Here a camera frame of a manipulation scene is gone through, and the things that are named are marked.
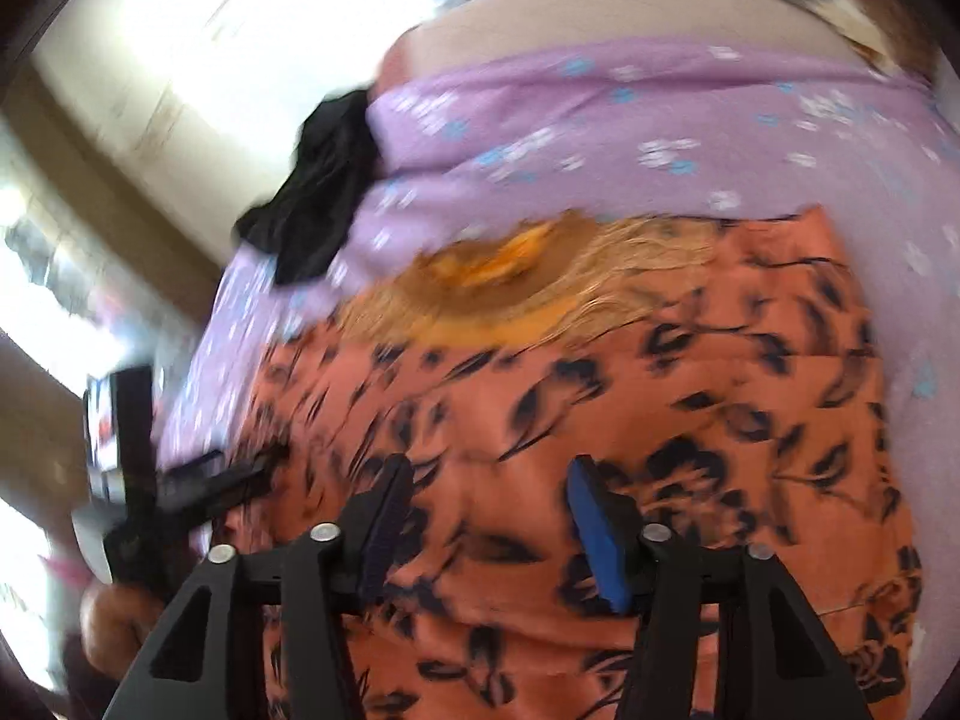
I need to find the orange black floral blouse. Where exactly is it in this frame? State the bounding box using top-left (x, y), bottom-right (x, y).
top-left (223, 208), bottom-right (923, 718)

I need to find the person's left hand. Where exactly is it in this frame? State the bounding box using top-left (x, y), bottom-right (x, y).
top-left (80, 583), bottom-right (164, 681)

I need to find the stained glass wooden door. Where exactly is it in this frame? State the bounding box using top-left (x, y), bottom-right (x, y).
top-left (2, 65), bottom-right (220, 692)

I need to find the black crumpled garment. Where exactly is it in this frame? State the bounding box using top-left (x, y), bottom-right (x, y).
top-left (235, 88), bottom-right (381, 288)

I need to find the purple floral bed sheet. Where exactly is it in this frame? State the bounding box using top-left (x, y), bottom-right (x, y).
top-left (160, 39), bottom-right (958, 624)

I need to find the pink mattress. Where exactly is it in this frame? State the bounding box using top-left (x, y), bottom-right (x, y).
top-left (376, 0), bottom-right (859, 93)

